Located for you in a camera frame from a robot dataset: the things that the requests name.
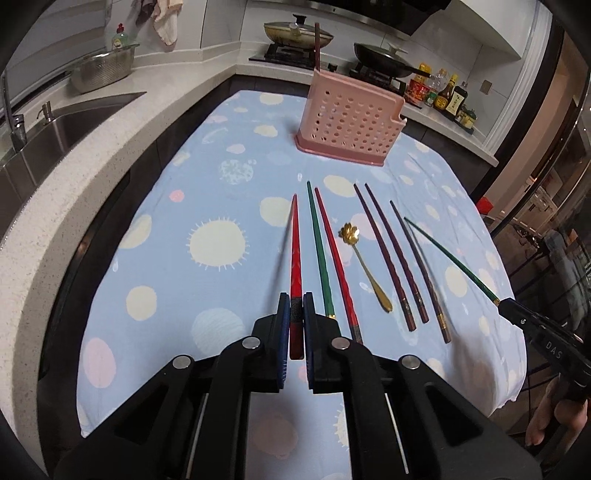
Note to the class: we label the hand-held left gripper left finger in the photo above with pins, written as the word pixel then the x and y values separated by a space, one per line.
pixel 279 344

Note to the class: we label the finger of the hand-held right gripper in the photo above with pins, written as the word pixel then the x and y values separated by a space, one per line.
pixel 515 311

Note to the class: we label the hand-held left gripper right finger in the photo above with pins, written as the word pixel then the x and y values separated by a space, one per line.
pixel 311 344

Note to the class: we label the green chopstick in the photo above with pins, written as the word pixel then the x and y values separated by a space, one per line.
pixel 452 261
pixel 318 249

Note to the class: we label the gold flower spoon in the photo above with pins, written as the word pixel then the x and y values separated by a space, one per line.
pixel 371 277

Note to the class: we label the dark purple chopstick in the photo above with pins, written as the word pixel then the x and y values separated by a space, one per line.
pixel 396 254
pixel 384 258
pixel 421 277

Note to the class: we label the pink perforated utensil holder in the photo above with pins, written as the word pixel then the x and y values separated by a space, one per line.
pixel 351 120

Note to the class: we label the person's right hand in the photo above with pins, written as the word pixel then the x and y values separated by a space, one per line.
pixel 568 415

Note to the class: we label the red box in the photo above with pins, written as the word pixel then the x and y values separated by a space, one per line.
pixel 485 205

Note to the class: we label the blue polka dot tablecloth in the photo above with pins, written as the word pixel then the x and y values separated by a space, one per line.
pixel 184 184

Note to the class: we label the teal jar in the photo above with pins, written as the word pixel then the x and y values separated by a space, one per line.
pixel 466 117

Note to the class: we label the dark soy sauce bottle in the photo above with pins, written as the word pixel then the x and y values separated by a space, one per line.
pixel 458 101

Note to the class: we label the brown bottle with yellow cap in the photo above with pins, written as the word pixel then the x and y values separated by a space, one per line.
pixel 445 97

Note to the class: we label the clear oil bottle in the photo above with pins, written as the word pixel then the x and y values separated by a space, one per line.
pixel 437 85

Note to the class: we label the red seasoning packet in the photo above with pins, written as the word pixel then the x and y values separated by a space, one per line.
pixel 417 90

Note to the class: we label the yellow seasoning packet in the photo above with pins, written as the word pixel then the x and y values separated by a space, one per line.
pixel 425 70

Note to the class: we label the white speckled kitchen counter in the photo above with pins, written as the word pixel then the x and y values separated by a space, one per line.
pixel 46 221

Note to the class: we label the black frying pan with lid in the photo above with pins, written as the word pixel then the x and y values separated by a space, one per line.
pixel 383 57

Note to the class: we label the black gas stove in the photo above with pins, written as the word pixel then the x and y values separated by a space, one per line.
pixel 277 57

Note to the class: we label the dark red chopstick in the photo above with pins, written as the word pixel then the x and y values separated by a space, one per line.
pixel 317 46

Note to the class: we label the stainless steel sink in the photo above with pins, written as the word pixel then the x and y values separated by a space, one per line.
pixel 69 124

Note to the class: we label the beige wok with glass lid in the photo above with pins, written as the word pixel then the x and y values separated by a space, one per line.
pixel 295 34

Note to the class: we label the black range hood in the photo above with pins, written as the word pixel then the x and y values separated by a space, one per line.
pixel 392 14

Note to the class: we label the metal colander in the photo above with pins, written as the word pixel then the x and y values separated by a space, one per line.
pixel 101 69

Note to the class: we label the sink soap dispenser pump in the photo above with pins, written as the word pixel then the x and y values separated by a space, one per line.
pixel 46 113

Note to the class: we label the white pink-trimmed towel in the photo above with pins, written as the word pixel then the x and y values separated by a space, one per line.
pixel 166 23

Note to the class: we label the chrome faucet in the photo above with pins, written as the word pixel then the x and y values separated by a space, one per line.
pixel 16 127

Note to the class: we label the green dish soap bottle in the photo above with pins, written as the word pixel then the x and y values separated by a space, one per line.
pixel 121 40

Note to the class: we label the purple cloth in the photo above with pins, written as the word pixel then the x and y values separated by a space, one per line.
pixel 145 7

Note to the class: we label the grey wall outlet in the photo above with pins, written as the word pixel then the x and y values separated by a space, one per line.
pixel 486 86

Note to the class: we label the white wall cabinet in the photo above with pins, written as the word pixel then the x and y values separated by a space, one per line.
pixel 494 23

